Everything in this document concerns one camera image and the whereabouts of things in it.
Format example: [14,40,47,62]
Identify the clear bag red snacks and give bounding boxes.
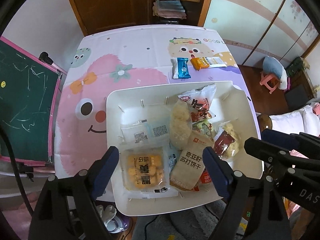
[213,121,240,161]

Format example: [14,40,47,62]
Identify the blue cushion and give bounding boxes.
[263,56,287,80]

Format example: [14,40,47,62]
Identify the wardrobe sliding doors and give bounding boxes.
[204,0,318,67]

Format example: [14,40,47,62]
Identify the pink plastic stool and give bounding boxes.
[259,72,280,94]

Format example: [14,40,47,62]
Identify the white storage tray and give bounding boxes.
[106,80,263,216]

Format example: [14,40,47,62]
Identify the white pillow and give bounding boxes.
[269,105,319,137]

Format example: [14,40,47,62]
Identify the cartoon printed tablecloth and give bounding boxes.
[54,24,247,178]

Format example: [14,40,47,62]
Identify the white sachet packet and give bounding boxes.
[120,119,169,144]

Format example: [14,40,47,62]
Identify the orange cookie pack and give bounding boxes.
[120,147,169,193]

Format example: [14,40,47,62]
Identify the yellow puff snack bag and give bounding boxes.
[169,99,192,150]

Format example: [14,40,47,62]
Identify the folded towels stack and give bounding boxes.
[152,0,187,20]

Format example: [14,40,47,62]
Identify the orange oats bar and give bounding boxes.
[190,56,228,71]

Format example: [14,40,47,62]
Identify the green chalkboard pink frame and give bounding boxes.
[1,37,62,166]

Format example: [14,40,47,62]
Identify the brown cracker packet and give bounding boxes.
[170,131,214,190]

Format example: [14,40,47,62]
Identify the brown wooden door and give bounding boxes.
[69,0,151,36]

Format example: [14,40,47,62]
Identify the red white chip bag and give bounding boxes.
[178,83,216,123]

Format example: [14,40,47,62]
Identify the blue white snack packet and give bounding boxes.
[171,57,191,79]

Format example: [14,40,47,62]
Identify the wooden bedpost knob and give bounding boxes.
[257,114,272,133]

